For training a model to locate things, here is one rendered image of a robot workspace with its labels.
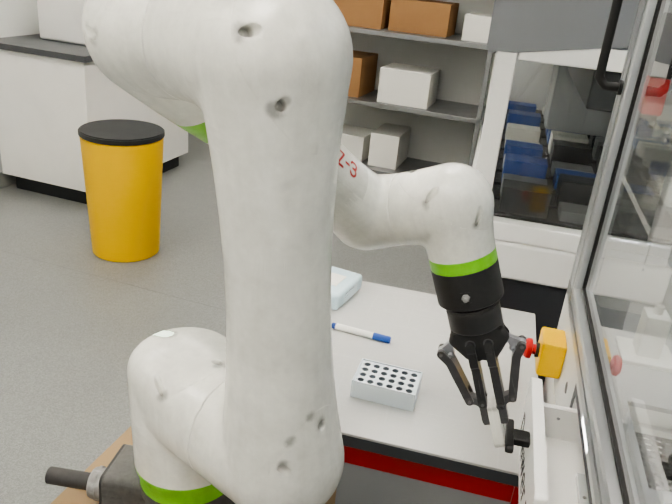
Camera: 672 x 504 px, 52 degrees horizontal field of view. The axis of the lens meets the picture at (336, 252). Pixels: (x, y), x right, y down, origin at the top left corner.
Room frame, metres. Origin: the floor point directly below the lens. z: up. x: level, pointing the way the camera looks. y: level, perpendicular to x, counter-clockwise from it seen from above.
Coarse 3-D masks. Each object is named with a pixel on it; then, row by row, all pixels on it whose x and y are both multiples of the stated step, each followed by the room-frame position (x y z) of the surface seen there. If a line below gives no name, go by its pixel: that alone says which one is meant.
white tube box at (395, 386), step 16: (368, 368) 1.15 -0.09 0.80; (384, 368) 1.16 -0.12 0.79; (400, 368) 1.16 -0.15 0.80; (352, 384) 1.10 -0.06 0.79; (368, 384) 1.09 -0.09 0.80; (384, 384) 1.10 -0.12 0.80; (400, 384) 1.11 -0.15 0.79; (416, 384) 1.11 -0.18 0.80; (368, 400) 1.09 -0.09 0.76; (384, 400) 1.08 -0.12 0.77; (400, 400) 1.07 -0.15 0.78
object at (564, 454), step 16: (544, 416) 0.93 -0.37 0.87; (560, 416) 0.93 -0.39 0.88; (576, 416) 0.92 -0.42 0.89; (560, 432) 0.93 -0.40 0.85; (576, 432) 0.92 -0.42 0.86; (560, 448) 0.90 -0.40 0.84; (576, 448) 0.91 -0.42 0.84; (560, 464) 0.87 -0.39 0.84; (576, 464) 0.87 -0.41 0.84; (560, 480) 0.83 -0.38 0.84; (560, 496) 0.79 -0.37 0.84; (576, 496) 0.80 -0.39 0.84
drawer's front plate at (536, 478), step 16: (528, 400) 0.94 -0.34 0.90; (528, 416) 0.90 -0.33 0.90; (544, 432) 0.82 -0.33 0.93; (528, 448) 0.82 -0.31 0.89; (544, 448) 0.78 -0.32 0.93; (528, 464) 0.79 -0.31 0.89; (544, 464) 0.75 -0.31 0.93; (528, 480) 0.76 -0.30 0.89; (544, 480) 0.72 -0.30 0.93; (528, 496) 0.73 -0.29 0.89; (544, 496) 0.69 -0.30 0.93
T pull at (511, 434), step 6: (510, 420) 0.86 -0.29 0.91; (510, 426) 0.85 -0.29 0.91; (510, 432) 0.83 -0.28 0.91; (516, 432) 0.84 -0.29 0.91; (522, 432) 0.84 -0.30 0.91; (528, 432) 0.84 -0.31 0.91; (510, 438) 0.82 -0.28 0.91; (516, 438) 0.82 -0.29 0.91; (522, 438) 0.82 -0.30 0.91; (528, 438) 0.82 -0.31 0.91; (510, 444) 0.81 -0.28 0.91; (516, 444) 0.82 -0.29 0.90; (522, 444) 0.82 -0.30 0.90; (528, 444) 0.82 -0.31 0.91; (510, 450) 0.80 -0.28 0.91
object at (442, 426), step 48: (384, 288) 1.58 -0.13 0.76; (336, 336) 1.32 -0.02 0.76; (432, 336) 1.36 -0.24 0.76; (528, 336) 1.40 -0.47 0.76; (336, 384) 1.13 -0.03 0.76; (432, 384) 1.17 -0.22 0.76; (528, 384) 1.20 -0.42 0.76; (384, 432) 1.00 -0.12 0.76; (432, 432) 1.01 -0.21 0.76; (480, 432) 1.03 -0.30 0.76; (384, 480) 0.98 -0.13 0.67; (432, 480) 0.96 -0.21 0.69; (480, 480) 0.95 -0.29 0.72
